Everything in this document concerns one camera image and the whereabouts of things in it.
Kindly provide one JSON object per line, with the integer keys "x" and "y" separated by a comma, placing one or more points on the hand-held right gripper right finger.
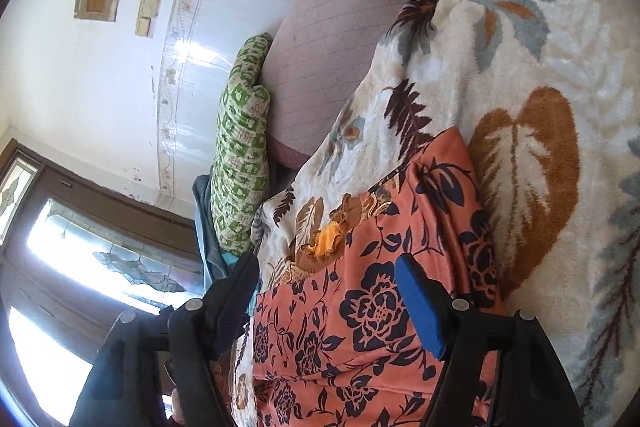
{"x": 422, "y": 302}

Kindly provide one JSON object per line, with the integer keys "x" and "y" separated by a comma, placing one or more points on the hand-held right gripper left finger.
{"x": 227, "y": 307}

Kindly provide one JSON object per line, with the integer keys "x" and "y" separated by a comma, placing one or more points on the orange floral garment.
{"x": 360, "y": 347}

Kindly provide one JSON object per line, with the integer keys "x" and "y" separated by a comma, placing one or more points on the teal striped cloth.
{"x": 230, "y": 258}

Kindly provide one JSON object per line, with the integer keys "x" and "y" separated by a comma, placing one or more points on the blue grey cloth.
{"x": 205, "y": 232}

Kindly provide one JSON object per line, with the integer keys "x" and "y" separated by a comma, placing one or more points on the brown patterned cloth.
{"x": 350, "y": 212}

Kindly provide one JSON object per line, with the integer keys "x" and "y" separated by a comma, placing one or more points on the green patterned pillow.
{"x": 240, "y": 157}

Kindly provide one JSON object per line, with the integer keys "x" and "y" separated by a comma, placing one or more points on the wooden stained glass window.
{"x": 75, "y": 257}

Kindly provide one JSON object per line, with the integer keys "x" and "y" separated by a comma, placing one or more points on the cream leaf printed blanket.
{"x": 500, "y": 57}

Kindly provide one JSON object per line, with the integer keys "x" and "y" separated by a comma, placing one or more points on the beige wall switch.
{"x": 147, "y": 14}

